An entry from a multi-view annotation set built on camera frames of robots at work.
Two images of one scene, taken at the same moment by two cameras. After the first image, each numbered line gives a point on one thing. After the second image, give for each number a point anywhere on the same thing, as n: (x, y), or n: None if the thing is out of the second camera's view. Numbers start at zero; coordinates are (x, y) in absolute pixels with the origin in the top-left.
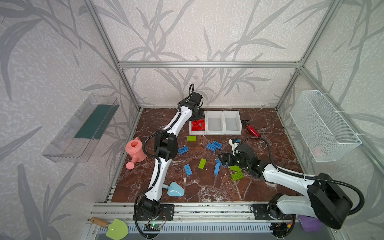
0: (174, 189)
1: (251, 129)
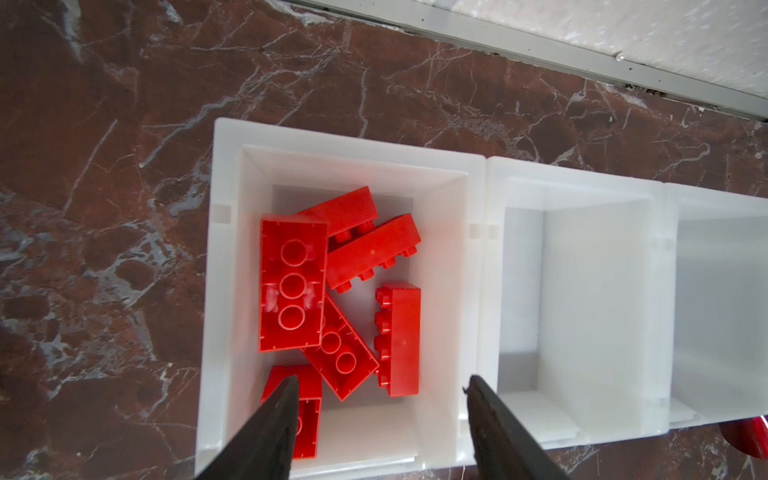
0: None
1: (750, 434)
